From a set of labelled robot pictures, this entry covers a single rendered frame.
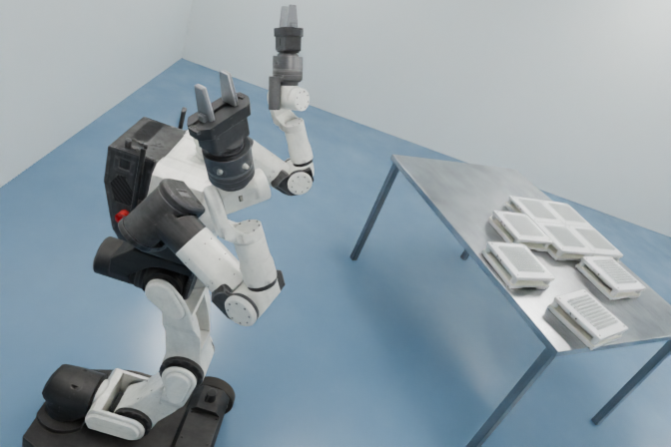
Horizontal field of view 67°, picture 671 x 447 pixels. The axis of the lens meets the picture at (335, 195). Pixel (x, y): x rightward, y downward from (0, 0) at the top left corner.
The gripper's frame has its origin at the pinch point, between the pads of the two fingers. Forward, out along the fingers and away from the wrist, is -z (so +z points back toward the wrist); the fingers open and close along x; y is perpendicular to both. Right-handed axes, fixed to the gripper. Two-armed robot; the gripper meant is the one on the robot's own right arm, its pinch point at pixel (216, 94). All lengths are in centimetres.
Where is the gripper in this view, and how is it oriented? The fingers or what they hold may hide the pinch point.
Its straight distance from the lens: 87.5
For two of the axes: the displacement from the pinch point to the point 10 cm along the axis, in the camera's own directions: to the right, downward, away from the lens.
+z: 0.0, 7.1, 7.1
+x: 6.1, -5.6, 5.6
